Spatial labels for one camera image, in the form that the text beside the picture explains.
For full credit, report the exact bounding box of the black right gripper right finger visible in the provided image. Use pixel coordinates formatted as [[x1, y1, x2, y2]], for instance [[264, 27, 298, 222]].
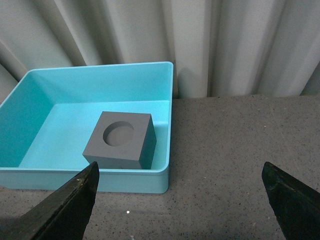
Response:
[[261, 161, 320, 240]]

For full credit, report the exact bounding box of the gray block with round hole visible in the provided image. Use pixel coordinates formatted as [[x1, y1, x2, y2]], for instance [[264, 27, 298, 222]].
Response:
[[82, 111, 157, 170]]

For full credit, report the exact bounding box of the gray pleated curtain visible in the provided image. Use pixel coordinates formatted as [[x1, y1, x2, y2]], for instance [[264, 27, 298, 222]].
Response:
[[0, 0, 320, 99]]

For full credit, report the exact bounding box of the blue plastic box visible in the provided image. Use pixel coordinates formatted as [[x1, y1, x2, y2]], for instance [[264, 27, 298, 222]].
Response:
[[0, 61, 174, 194]]

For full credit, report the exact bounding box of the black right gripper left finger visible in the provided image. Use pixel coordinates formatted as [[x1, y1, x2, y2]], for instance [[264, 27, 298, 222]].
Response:
[[0, 162, 100, 240]]

